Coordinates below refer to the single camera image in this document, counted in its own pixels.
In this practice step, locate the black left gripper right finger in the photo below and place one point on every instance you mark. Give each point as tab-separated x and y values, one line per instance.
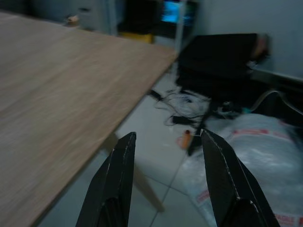
227	189

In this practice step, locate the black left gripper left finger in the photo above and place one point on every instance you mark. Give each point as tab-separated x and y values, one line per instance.
113	184

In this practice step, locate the clear plastic bag red print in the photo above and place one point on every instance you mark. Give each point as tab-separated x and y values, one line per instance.
255	160

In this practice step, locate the small orange bottle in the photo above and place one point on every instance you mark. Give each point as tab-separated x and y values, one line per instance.
185	139

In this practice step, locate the black bag with pale trim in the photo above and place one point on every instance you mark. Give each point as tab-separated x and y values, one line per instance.
279	104

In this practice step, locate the light wooden table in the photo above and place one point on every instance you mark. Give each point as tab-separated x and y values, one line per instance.
61	94

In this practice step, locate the stack of black cases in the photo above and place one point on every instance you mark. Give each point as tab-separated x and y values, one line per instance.
217	66

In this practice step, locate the yellow and black bin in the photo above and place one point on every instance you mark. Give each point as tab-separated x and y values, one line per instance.
139	28

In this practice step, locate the small tan object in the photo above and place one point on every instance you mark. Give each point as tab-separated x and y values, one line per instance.
72	20

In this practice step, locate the white metal pole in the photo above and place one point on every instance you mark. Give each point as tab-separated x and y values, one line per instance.
179	26

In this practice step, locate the grey cabinet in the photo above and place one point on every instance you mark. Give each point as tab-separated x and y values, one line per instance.
94	14

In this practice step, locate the glowing blue screen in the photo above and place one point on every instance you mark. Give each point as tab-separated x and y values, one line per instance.
175	11

